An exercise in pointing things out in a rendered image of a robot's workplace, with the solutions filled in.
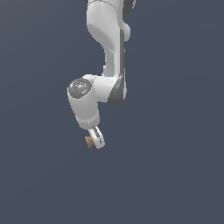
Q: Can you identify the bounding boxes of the small brown block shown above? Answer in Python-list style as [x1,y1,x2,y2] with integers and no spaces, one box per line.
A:
[84,136,95,150]

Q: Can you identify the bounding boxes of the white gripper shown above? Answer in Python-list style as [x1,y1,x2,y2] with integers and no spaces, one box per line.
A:
[87,125,107,150]

